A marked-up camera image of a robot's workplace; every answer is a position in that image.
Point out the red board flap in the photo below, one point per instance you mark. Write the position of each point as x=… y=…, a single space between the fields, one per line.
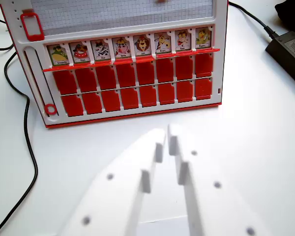
x=165 y=55

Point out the red and white game board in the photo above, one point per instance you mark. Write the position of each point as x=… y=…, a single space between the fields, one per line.
x=127 y=115

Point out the black power adapter box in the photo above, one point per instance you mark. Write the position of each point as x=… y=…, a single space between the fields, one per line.
x=288 y=52

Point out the black cloth pouch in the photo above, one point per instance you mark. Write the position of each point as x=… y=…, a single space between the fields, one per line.
x=292 y=14

